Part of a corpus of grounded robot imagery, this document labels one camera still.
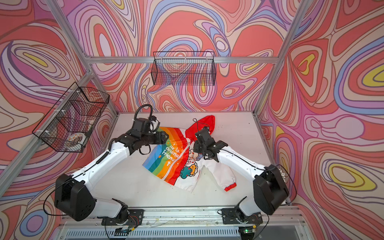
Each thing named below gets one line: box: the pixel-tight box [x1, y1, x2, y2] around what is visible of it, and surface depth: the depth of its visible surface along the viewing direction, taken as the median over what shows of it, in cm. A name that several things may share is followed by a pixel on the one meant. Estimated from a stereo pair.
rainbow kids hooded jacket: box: [142, 115, 237, 192], surface depth 90 cm
